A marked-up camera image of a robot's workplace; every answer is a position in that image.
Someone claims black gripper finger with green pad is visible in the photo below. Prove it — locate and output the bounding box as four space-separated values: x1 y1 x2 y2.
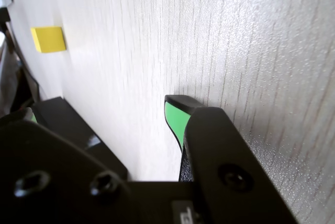
164 94 300 224
0 106 137 224

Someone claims yellow wooden cube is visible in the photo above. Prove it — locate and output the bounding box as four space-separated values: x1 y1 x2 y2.
30 26 68 53

